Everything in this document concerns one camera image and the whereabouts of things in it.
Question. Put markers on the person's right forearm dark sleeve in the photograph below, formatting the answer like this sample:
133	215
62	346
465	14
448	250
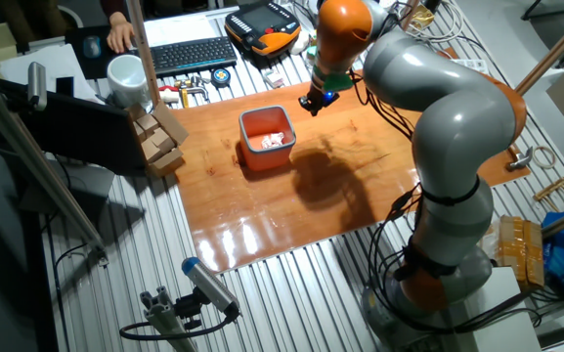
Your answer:
114	6

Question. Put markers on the black mouse pad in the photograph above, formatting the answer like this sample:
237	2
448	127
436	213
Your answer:
76	63

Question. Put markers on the black orange teach pendant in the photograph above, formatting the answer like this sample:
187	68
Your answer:
262	22

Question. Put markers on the white red valve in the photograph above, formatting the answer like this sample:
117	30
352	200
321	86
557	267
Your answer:
169	95

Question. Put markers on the white ceramic mug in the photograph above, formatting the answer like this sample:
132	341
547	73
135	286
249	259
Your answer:
127	80

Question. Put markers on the yellow taped parcel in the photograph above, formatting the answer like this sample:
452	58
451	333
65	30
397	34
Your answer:
516	249

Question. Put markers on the metal faucet fitting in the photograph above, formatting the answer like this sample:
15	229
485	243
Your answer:
193	90

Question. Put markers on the silver camera blue cap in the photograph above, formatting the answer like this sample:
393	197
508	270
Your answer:
208	283

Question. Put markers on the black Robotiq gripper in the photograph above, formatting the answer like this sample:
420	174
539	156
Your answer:
321	98

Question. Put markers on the silver depth camera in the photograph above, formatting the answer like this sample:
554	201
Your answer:
37	85

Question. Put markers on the black round tape measure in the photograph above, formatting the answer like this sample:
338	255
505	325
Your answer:
221	77

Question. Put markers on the small clear wrapped packet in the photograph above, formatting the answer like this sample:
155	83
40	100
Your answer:
274	79

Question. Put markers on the wooden stick assembly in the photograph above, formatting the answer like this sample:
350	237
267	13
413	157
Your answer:
555	185

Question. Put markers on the aluminium profile camera stand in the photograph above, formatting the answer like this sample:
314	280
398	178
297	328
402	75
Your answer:
164	318

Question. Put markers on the upright wooden post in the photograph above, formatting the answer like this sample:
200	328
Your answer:
142	49

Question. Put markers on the white base box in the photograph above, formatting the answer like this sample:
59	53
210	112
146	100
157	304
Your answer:
506	332

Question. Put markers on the small crumpled white paper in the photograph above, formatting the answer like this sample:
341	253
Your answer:
271	137

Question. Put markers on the open cardboard box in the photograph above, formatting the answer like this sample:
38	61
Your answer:
169	163

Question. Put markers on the gold foil packet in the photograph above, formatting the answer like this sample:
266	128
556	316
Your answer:
423	17

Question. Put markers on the large crumpled white paper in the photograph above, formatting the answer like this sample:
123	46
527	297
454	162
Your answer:
266	144

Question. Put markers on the small wooden block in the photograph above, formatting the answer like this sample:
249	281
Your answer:
147	122
151	150
162	140

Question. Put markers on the person's right hand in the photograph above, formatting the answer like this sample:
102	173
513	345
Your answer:
121	34

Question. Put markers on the white power strip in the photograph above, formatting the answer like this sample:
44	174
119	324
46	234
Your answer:
472	65

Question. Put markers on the white paper sheet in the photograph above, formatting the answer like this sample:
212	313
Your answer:
179	29

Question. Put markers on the white paper sheets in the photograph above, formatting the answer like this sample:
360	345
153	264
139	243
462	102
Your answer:
56	63

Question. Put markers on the black flat monitor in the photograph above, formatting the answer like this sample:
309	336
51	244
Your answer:
76	132

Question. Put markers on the black computer keyboard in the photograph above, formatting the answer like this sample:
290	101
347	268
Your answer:
188	56

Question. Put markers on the orange trash can blue rim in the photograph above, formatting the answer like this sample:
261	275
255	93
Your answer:
267	159

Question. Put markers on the small black block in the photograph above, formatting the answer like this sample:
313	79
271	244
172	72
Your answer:
64	86

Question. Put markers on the long slanted wooden post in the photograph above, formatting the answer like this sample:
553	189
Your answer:
555	49

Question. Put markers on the white tissue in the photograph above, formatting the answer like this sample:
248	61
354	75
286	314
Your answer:
279	139

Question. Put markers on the aluminium frame strut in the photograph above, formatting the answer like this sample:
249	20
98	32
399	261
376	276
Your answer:
42	171

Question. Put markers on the dark computer mouse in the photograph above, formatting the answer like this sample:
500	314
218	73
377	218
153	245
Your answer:
92	47

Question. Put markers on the orange wooden board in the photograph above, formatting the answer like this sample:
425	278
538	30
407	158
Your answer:
262	220

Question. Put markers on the grey and orange KUKA arm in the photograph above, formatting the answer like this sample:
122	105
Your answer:
457	122

